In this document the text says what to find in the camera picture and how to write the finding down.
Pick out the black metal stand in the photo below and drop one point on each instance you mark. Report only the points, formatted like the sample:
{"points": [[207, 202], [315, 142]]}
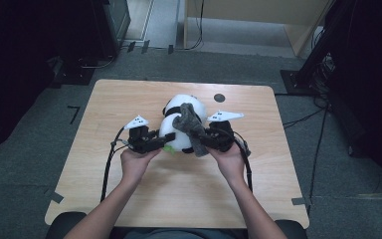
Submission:
{"points": [[291, 83]]}

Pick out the light wooden furniture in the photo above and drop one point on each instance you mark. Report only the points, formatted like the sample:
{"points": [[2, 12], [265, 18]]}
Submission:
{"points": [[245, 10]]}

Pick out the grey fluffy cloth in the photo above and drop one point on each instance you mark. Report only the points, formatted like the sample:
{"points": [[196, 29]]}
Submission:
{"points": [[187, 119]]}

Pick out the grey round table grommet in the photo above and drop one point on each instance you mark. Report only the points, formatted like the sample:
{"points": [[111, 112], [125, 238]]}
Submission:
{"points": [[219, 98]]}

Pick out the person's right hand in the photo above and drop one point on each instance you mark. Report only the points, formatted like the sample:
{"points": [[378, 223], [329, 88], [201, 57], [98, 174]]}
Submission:
{"points": [[232, 164]]}

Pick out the person's grey-blue clothing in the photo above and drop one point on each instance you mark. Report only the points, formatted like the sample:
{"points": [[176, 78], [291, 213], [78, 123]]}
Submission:
{"points": [[185, 234]]}

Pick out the grey tape strip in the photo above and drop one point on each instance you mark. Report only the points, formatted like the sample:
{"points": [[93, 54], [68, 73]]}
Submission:
{"points": [[55, 197], [300, 201]]}

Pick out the black and white panda plush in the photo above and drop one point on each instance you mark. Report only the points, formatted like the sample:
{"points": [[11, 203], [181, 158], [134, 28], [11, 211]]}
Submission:
{"points": [[185, 103]]}

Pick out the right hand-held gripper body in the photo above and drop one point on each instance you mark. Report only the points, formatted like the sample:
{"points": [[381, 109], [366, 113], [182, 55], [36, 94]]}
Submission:
{"points": [[224, 137]]}

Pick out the person's left hand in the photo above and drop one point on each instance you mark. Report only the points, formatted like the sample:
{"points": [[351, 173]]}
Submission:
{"points": [[136, 167]]}

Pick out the dark cabinet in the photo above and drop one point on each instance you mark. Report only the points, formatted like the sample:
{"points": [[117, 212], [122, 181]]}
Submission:
{"points": [[112, 26]]}

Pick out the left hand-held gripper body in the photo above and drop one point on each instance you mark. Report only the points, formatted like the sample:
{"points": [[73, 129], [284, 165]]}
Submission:
{"points": [[137, 139]]}

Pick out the black floor base plate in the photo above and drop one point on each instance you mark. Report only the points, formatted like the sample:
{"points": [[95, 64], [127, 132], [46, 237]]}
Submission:
{"points": [[76, 78]]}

